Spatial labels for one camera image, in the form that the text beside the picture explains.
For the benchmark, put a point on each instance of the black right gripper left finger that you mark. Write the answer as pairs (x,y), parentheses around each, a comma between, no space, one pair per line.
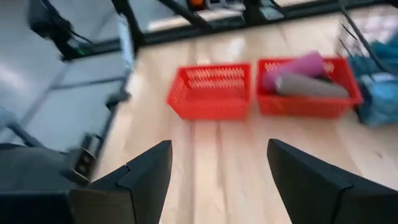
(146,186)

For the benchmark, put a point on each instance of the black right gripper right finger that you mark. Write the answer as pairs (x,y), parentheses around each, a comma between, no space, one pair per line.
(304,186)

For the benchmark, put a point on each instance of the tan bandage roll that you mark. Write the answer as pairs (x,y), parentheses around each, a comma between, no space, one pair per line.
(311,86)

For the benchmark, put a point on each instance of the pink bandage roll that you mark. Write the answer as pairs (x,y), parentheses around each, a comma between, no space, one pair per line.
(298,67)

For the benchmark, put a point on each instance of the red plastic slotted basket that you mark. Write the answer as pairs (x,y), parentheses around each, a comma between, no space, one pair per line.
(304,107)
(211,102)

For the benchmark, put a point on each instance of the black electronics box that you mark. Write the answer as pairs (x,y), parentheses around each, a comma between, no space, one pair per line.
(53,25)

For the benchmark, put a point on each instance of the aluminium rail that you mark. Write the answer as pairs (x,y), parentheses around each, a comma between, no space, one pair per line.
(126,43)

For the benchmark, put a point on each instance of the black frame post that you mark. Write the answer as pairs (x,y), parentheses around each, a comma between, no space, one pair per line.
(129,25)

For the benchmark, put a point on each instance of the black diagonal frame strut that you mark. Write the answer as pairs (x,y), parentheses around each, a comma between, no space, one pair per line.
(186,14)

